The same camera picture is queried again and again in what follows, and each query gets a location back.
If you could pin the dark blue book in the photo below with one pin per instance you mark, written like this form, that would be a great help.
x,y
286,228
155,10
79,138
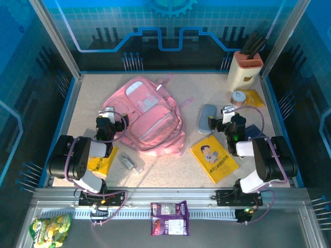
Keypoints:
x,y
253,131

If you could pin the small yellow booklet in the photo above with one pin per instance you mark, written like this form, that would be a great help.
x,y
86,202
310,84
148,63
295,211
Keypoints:
x,y
103,165

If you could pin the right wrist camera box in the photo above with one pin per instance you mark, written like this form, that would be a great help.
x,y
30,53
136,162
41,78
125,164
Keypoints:
x,y
227,113

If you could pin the grey metal shelf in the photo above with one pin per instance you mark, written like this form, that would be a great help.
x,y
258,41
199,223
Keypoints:
x,y
232,232

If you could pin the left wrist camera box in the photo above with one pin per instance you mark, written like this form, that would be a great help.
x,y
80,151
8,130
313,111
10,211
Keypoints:
x,y
107,115

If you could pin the green yellow snack bag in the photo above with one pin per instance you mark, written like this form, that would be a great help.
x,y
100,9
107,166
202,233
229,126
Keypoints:
x,y
49,230

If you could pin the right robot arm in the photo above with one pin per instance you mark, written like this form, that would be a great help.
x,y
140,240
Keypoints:
x,y
269,160

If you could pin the yellow cartoon boy book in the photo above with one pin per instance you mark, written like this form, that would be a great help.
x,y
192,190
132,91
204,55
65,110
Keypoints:
x,y
214,160

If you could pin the small controller board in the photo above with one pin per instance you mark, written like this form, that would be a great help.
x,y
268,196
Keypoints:
x,y
244,215
98,210

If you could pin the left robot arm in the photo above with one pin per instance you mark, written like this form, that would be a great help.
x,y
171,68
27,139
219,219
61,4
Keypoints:
x,y
77,160

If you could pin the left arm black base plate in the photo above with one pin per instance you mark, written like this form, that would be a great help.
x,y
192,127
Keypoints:
x,y
116,197

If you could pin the pink white can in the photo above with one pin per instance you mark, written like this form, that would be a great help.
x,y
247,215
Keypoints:
x,y
238,98

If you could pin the pink backpack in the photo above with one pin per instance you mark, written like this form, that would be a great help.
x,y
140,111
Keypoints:
x,y
155,116

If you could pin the aluminium side rail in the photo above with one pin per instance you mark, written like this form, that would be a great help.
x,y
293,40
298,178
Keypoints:
x,y
271,103
67,121

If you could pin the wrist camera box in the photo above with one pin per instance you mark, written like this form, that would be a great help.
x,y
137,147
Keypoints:
x,y
107,115
227,113

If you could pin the cream knife block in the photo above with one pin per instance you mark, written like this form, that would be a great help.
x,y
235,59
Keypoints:
x,y
240,75

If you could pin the aluminium cross beam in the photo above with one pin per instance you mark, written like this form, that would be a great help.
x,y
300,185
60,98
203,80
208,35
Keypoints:
x,y
168,193

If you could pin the aluminium frame post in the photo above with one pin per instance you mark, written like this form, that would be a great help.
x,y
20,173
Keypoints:
x,y
282,44
57,44

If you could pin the purple snack packet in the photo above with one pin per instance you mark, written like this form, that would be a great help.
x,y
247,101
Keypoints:
x,y
169,222

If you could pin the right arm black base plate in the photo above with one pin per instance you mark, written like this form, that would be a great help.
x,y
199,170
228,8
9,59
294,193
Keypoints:
x,y
222,197

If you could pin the grey-blue pencil case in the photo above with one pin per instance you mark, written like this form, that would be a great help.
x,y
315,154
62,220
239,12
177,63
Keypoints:
x,y
205,118

